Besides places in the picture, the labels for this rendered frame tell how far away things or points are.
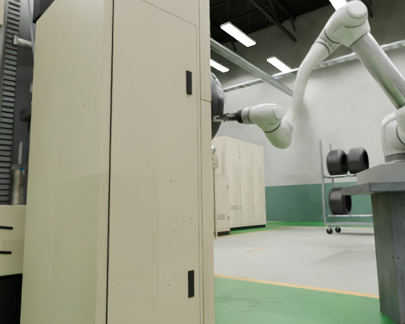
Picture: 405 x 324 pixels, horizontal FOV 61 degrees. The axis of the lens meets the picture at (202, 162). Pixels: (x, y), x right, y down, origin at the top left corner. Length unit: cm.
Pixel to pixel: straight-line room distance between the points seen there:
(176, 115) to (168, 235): 35
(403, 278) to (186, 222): 118
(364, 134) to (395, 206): 1139
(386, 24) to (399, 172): 1255
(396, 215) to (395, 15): 1268
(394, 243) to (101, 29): 154
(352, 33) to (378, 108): 1153
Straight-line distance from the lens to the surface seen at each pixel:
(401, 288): 191
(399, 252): 189
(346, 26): 183
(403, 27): 1407
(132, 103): 96
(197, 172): 107
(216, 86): 205
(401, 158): 196
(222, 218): 706
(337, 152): 748
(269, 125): 173
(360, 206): 1306
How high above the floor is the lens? 55
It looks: 8 degrees up
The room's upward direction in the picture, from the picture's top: 1 degrees counter-clockwise
